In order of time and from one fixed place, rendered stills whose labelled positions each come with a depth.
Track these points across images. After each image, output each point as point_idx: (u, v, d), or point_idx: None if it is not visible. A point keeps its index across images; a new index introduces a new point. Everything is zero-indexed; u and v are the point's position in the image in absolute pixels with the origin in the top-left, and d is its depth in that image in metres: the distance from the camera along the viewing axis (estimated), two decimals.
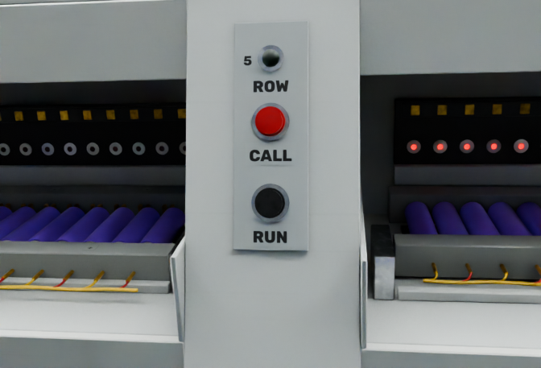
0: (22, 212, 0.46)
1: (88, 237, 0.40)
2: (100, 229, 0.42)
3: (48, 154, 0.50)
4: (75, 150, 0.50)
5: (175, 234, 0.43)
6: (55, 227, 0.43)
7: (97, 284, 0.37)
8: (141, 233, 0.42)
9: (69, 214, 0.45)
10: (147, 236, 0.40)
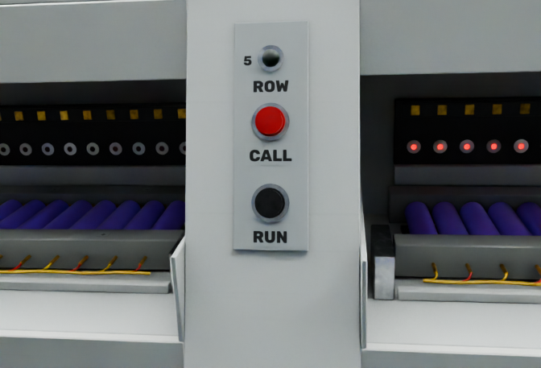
0: (32, 205, 0.47)
1: (97, 229, 0.42)
2: (108, 221, 0.43)
3: (48, 154, 0.50)
4: (75, 150, 0.50)
5: (180, 225, 0.44)
6: (65, 219, 0.44)
7: (97, 284, 0.37)
8: (147, 225, 0.43)
9: (78, 207, 0.46)
10: (154, 227, 0.42)
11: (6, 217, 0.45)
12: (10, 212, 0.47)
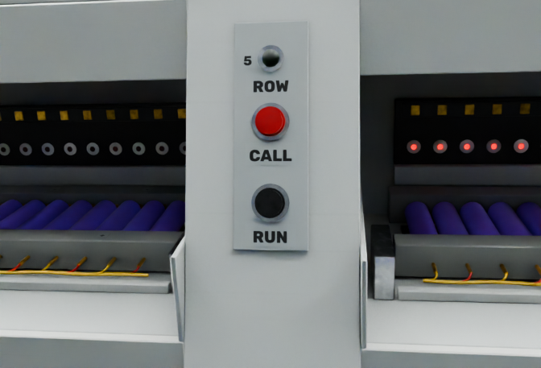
0: (33, 205, 0.47)
1: (97, 229, 0.42)
2: (108, 221, 0.43)
3: (48, 154, 0.50)
4: (75, 150, 0.50)
5: (180, 225, 0.44)
6: (65, 219, 0.44)
7: (97, 284, 0.37)
8: (147, 225, 0.43)
9: (78, 207, 0.46)
10: (154, 227, 0.42)
11: (6, 217, 0.45)
12: (10, 212, 0.47)
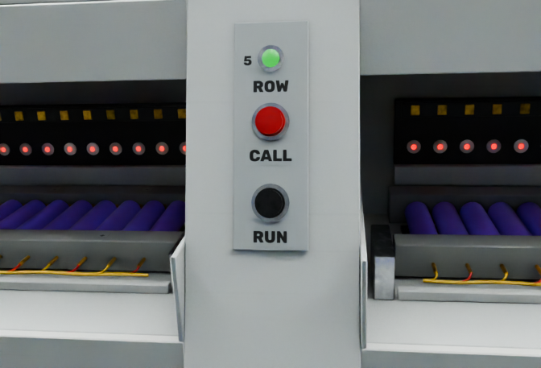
0: (33, 205, 0.47)
1: (97, 229, 0.42)
2: (108, 221, 0.43)
3: (48, 154, 0.50)
4: (75, 150, 0.50)
5: (180, 225, 0.44)
6: (65, 219, 0.44)
7: (97, 284, 0.37)
8: (147, 225, 0.43)
9: (78, 207, 0.46)
10: (154, 227, 0.42)
11: (6, 217, 0.45)
12: (10, 212, 0.47)
